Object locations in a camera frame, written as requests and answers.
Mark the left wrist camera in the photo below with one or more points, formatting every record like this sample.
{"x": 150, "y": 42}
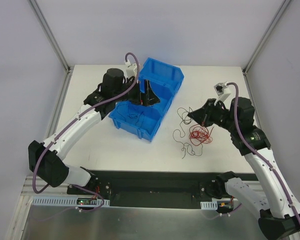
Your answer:
{"x": 131, "y": 69}

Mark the left white cable duct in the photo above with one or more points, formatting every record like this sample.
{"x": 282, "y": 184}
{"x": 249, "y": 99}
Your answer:
{"x": 58, "y": 201}

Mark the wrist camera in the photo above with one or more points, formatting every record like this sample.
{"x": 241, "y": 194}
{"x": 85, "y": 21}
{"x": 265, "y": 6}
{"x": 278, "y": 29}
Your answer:
{"x": 131, "y": 69}
{"x": 222, "y": 91}

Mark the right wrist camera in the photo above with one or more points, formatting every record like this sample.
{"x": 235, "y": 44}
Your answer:
{"x": 222, "y": 91}

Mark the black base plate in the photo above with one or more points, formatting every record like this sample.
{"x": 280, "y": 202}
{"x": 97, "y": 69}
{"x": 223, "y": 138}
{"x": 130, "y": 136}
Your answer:
{"x": 168, "y": 190}

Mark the right white cable duct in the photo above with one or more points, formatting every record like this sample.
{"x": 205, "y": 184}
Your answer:
{"x": 209, "y": 205}

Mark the white cable duct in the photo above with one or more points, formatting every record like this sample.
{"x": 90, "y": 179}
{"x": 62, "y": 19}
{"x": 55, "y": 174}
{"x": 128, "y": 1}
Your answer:
{"x": 209, "y": 205}
{"x": 58, "y": 201}

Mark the blue plastic compartment bin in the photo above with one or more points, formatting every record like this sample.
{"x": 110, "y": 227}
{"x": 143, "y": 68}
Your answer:
{"x": 159, "y": 83}

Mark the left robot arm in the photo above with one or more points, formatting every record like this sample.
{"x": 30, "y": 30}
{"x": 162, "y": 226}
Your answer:
{"x": 46, "y": 157}

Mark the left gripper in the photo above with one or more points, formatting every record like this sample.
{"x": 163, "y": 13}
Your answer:
{"x": 138, "y": 99}

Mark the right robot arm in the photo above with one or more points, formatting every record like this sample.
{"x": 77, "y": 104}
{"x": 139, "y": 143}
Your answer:
{"x": 278, "y": 212}

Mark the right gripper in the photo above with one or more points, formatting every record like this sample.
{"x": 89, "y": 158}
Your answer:
{"x": 212, "y": 115}

